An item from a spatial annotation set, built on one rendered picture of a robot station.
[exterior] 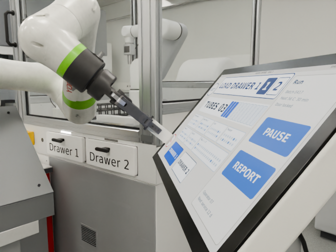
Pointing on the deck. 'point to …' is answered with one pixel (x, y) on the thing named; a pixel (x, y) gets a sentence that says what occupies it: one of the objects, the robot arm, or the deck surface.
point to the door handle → (8, 28)
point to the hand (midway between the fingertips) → (159, 131)
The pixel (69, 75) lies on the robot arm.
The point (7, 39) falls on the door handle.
